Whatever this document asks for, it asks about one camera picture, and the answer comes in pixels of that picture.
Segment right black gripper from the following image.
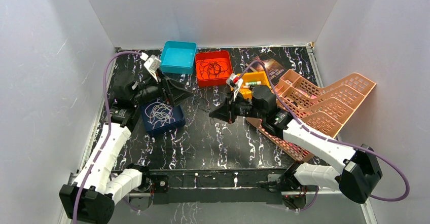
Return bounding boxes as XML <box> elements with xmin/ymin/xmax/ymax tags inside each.
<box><xmin>209</xmin><ymin>89</ymin><xmax>265</xmax><ymax>124</ymax></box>

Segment navy blue plastic box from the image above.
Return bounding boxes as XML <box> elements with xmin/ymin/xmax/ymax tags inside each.
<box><xmin>139</xmin><ymin>98</ymin><xmax>186</xmax><ymax>137</ymax></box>

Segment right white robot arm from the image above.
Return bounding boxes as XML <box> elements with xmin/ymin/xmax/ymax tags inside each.
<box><xmin>209</xmin><ymin>86</ymin><xmax>383</xmax><ymax>204</ymax></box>

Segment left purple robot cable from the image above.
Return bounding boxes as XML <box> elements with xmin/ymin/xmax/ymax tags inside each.
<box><xmin>72</xmin><ymin>50</ymin><xmax>145</xmax><ymax>224</ymax></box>

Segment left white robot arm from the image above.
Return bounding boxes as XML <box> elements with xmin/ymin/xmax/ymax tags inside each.
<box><xmin>59</xmin><ymin>70</ymin><xmax>192</xmax><ymax>223</ymax></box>

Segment thin black cable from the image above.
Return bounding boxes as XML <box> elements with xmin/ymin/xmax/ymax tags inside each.
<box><xmin>195</xmin><ymin>91</ymin><xmax>216</xmax><ymax>116</ymax></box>

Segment red plastic box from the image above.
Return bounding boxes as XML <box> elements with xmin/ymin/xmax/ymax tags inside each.
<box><xmin>195</xmin><ymin>50</ymin><xmax>233</xmax><ymax>87</ymax></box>

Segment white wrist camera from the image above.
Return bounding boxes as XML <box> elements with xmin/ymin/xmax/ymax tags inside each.
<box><xmin>226</xmin><ymin>73</ymin><xmax>243</xmax><ymax>101</ymax></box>
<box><xmin>140</xmin><ymin>53</ymin><xmax>161</xmax><ymax>82</ymax></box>

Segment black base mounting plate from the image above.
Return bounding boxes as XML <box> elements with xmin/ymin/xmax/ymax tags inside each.
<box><xmin>119</xmin><ymin>168</ymin><xmax>320</xmax><ymax>213</ymax></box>

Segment pink tiered file rack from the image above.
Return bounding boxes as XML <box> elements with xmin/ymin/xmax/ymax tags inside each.
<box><xmin>246</xmin><ymin>69</ymin><xmax>376</xmax><ymax>162</ymax></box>

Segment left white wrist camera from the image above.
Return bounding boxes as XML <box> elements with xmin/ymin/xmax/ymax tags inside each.
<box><xmin>140</xmin><ymin>53</ymin><xmax>161</xmax><ymax>82</ymax></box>

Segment dark cable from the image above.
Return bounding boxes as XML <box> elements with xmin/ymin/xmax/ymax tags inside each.
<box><xmin>199</xmin><ymin>59</ymin><xmax>232</xmax><ymax>80</ymax></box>

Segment teal plastic box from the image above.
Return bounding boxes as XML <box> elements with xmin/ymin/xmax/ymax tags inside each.
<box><xmin>160</xmin><ymin>41</ymin><xmax>197</xmax><ymax>74</ymax></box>

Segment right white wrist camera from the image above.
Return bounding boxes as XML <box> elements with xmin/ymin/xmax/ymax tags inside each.
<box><xmin>226</xmin><ymin>73</ymin><xmax>243</xmax><ymax>101</ymax></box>

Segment green white marker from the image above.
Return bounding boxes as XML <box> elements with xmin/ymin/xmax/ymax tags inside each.
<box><xmin>245</xmin><ymin>81</ymin><xmax>262</xmax><ymax>87</ymax></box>

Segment yellow parts bin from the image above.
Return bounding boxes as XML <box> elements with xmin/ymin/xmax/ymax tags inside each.
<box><xmin>239</xmin><ymin>71</ymin><xmax>271</xmax><ymax>99</ymax></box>

